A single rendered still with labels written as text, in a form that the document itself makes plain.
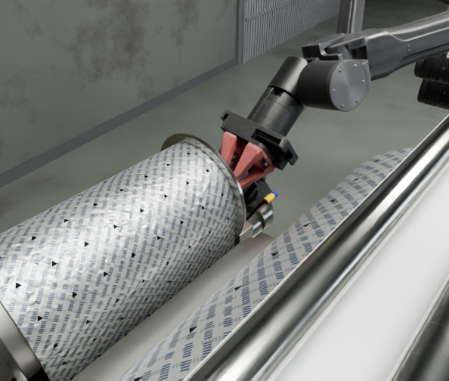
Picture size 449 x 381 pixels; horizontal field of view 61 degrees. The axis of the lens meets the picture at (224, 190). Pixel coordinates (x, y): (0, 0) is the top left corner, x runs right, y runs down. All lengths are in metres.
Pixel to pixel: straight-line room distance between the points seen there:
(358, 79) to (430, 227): 0.33
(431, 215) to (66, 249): 0.27
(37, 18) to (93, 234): 2.49
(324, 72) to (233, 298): 0.33
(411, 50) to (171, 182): 0.37
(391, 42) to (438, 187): 0.40
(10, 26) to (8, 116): 0.53
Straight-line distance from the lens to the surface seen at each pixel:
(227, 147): 0.49
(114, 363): 0.36
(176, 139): 0.46
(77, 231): 0.35
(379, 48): 0.58
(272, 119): 0.50
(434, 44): 0.61
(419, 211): 0.18
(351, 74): 0.47
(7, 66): 2.73
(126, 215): 0.36
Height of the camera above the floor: 1.54
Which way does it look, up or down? 38 degrees down
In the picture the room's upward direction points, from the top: straight up
